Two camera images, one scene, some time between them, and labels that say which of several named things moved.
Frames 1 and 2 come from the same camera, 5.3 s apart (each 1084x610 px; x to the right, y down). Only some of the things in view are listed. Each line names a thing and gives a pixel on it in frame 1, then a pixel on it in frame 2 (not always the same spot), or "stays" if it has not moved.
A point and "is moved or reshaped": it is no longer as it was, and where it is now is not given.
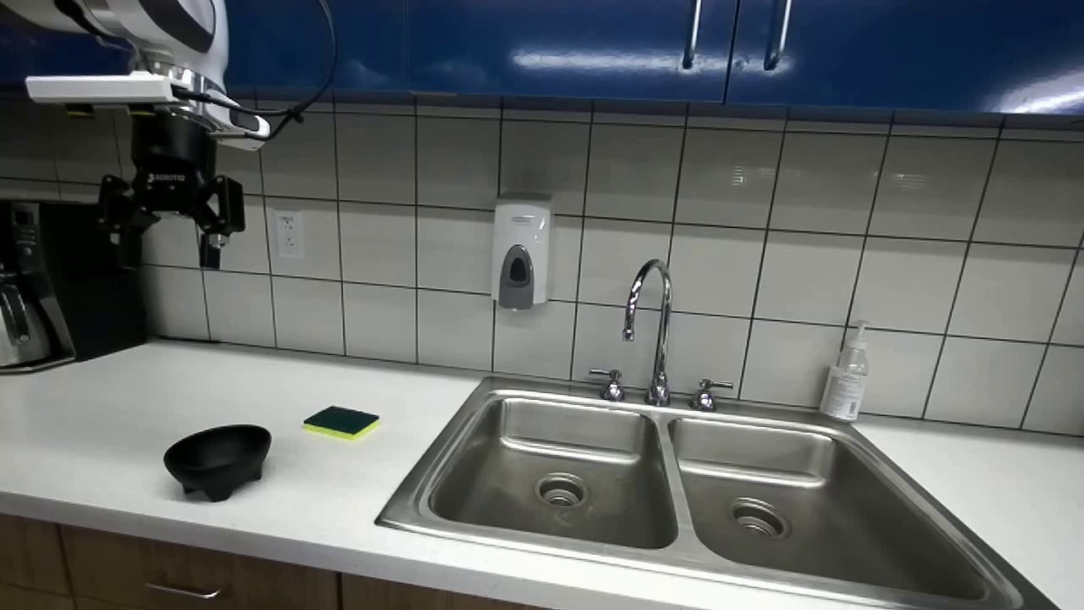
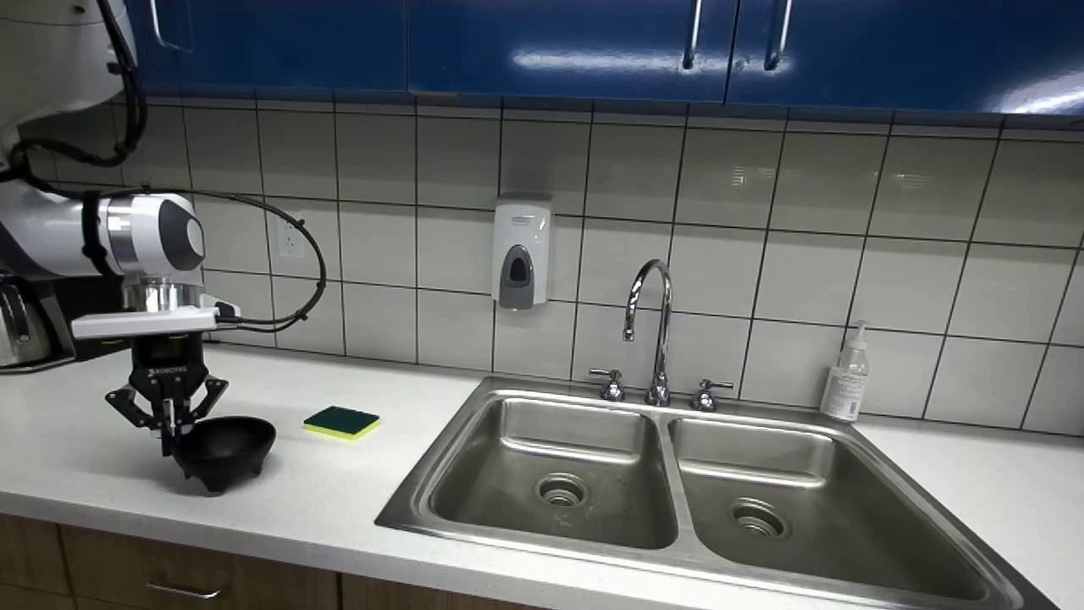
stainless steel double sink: [764, 503] stays
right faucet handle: [707, 394] stays
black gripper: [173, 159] -> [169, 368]
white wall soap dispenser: [524, 252] stays
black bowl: [216, 458] is moved or reshaped
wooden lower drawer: [123, 570] stays
